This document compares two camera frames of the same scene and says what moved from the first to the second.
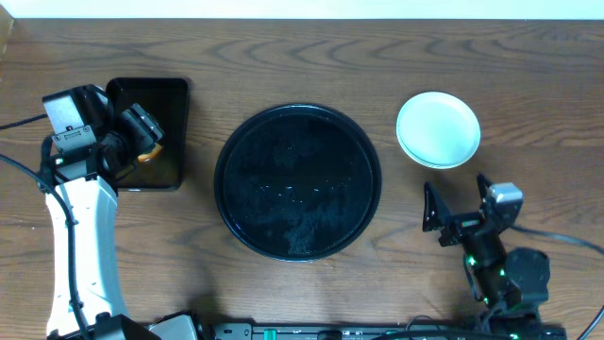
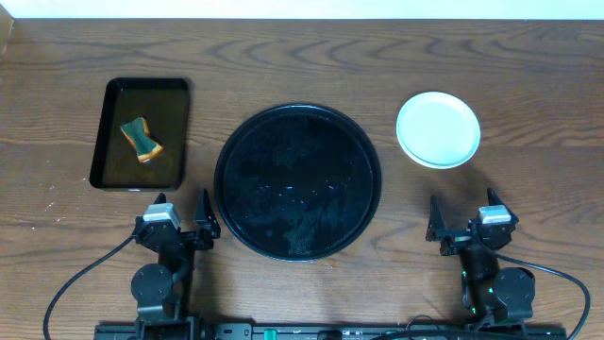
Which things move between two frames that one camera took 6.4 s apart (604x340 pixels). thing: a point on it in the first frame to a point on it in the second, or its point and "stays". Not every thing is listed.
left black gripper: x=142 y=127 to x=184 y=237
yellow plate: x=433 y=167 stays
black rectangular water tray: x=166 y=99 stays
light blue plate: x=439 y=130 stays
